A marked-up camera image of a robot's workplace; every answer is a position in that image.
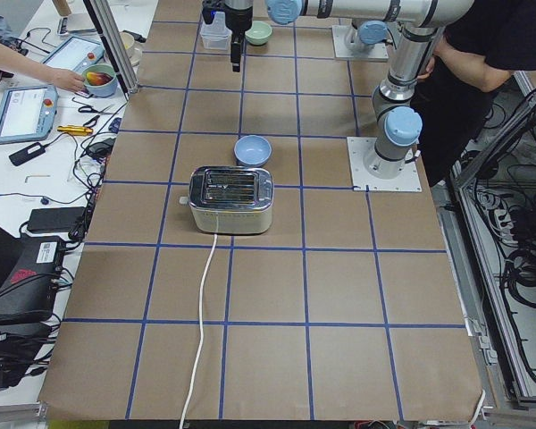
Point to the lower teach pendant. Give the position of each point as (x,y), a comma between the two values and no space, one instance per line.
(27,113)

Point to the aluminium frame post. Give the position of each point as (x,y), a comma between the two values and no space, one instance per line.
(101,15)

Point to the green bowl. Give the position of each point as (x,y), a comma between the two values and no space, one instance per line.
(259,33)

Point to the teach pendant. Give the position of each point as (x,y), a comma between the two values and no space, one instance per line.
(27,113)
(75,54)

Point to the black power adapter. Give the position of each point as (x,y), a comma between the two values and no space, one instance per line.
(60,219)

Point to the beige bowl with lemon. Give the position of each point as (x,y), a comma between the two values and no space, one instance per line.
(129,43)

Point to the light blue fruit bowl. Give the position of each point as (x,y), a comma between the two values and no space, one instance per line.
(100,80)

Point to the black car key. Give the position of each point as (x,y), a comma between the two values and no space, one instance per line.
(27,154)

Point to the clear plastic container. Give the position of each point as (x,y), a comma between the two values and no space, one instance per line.
(216,36)

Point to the black computer box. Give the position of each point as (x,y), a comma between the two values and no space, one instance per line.
(31,277)

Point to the upper teach pendant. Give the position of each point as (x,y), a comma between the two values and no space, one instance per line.
(75,54)

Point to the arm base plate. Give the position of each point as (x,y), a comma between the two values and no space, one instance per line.
(348,46)
(369,172)

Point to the second person hand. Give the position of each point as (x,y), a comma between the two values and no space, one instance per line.
(67,80)

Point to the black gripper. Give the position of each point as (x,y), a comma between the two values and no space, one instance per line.
(238,22)

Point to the person in black shirt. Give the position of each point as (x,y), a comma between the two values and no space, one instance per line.
(475,56)

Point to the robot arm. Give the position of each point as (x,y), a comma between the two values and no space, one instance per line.
(365,37)
(424,21)

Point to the scissors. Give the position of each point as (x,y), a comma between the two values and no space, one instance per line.
(90,109)

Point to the yellow screwdriver tool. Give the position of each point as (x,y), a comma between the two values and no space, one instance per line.
(75,130)

